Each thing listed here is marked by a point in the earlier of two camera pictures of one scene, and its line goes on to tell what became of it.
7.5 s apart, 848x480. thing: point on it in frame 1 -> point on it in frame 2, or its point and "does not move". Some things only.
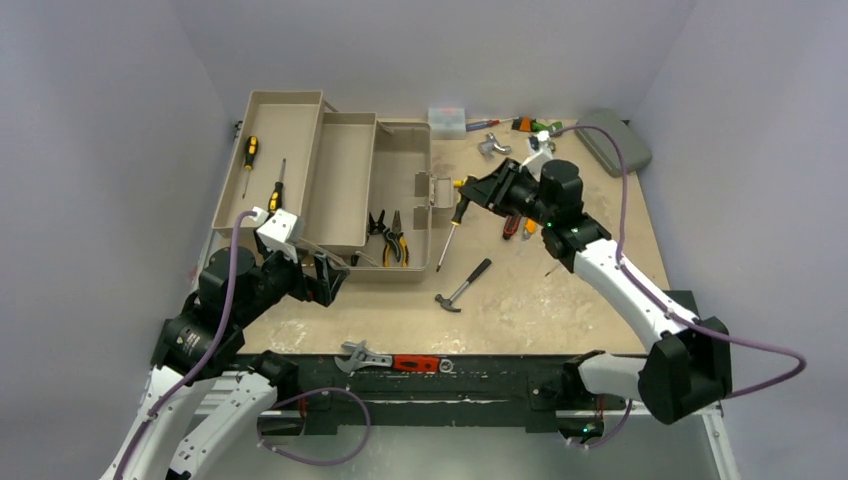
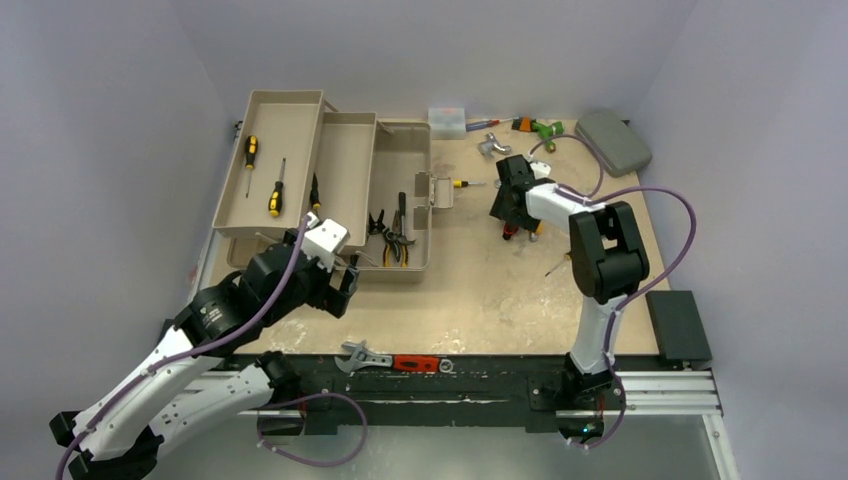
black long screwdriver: x=464 y=197 -> x=314 y=193
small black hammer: x=448 y=303 -> x=402 y=204
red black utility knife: x=511 y=225 does not move
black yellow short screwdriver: x=275 y=203 does not move
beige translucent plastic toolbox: x=364 y=188 does not move
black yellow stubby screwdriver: x=251 y=152 does not move
